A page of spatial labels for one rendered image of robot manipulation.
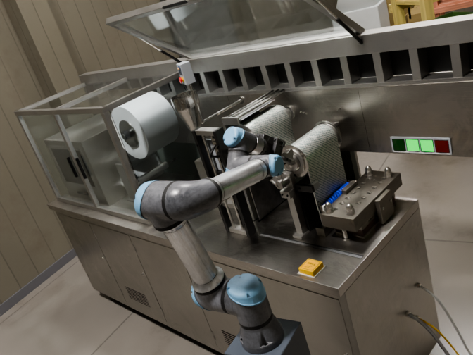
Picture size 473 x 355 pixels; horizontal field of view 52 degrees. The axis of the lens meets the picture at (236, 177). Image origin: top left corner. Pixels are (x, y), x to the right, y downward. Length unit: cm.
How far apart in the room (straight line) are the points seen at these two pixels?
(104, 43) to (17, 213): 198
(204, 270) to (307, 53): 110
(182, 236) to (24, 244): 335
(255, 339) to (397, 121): 104
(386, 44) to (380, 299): 102
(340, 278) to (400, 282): 43
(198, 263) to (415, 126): 104
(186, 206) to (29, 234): 350
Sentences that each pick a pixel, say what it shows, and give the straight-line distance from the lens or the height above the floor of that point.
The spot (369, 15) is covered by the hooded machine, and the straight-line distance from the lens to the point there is 794.
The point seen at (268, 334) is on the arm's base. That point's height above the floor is 95.
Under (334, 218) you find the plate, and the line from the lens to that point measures 202.
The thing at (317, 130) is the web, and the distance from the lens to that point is 213.
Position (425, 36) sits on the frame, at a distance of 194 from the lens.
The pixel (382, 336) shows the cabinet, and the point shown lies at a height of 51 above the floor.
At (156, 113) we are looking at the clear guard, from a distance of 275.
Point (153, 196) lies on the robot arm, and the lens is 142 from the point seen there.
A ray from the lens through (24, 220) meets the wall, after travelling 474.
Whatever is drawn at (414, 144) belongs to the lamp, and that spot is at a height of 119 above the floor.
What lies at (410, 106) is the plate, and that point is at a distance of 205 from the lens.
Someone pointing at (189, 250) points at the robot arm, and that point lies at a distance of 154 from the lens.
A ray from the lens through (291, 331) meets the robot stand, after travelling 172.
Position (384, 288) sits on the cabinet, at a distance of 214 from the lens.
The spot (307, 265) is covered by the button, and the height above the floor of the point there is 92.
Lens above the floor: 203
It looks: 22 degrees down
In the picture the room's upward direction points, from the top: 18 degrees counter-clockwise
